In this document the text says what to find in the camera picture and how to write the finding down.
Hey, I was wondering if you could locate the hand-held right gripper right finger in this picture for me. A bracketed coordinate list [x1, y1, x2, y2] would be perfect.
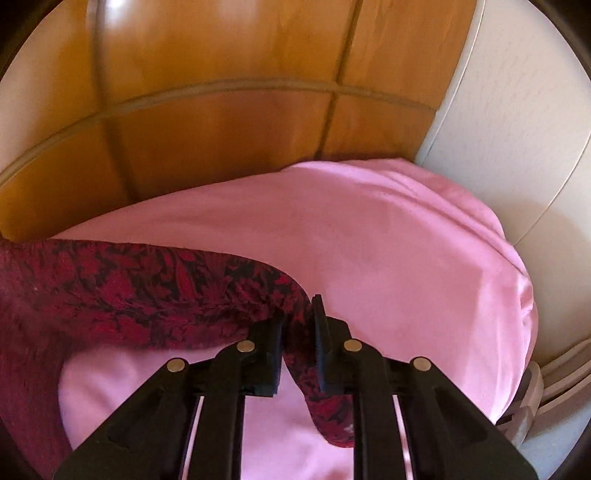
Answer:
[312, 294, 539, 480]

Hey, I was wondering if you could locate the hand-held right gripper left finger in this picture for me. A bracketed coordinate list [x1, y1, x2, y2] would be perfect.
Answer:
[53, 318, 283, 480]

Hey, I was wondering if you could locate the dark red patterned garment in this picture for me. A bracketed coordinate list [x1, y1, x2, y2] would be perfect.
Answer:
[0, 237, 356, 480]

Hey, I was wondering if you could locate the pink bed sheet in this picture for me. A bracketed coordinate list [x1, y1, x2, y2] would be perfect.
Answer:
[46, 158, 539, 480]

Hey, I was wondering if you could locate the grey striped mattress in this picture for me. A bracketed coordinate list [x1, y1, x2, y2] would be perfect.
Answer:
[496, 360, 548, 446]

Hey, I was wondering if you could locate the white cabinet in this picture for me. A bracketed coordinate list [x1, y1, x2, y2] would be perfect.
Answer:
[416, 0, 591, 370]

